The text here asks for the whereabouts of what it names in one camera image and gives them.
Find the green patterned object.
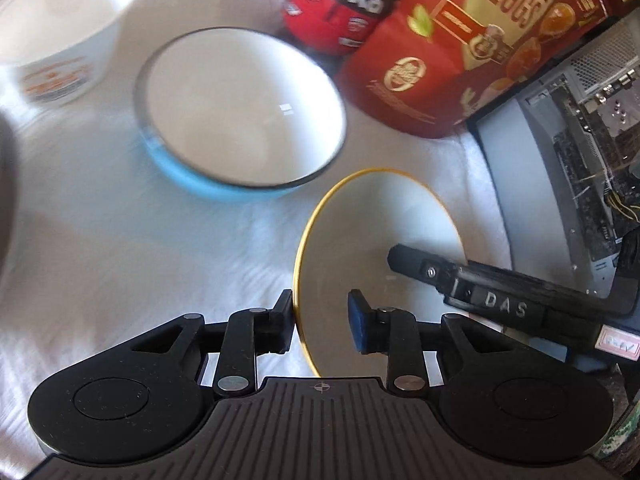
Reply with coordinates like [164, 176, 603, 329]
[597, 397, 640, 463]

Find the yellow-rimmed plate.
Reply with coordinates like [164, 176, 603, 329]
[291, 169, 467, 378]

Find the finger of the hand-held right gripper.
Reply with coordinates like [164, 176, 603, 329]
[387, 244, 471, 302]

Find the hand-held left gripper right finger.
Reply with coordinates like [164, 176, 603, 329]
[347, 289, 511, 393]

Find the white bowl with orange print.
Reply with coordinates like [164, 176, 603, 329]
[0, 0, 141, 107]

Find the red cardboard box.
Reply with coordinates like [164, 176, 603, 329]
[335, 0, 625, 140]

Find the red jar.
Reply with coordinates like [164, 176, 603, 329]
[282, 0, 416, 57]

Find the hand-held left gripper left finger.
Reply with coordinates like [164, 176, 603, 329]
[131, 289, 296, 396]

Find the blue enamel bowl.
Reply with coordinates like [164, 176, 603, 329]
[132, 27, 348, 206]

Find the steel pot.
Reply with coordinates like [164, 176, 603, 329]
[0, 115, 23, 271]

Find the open computer case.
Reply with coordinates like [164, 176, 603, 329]
[467, 10, 640, 301]

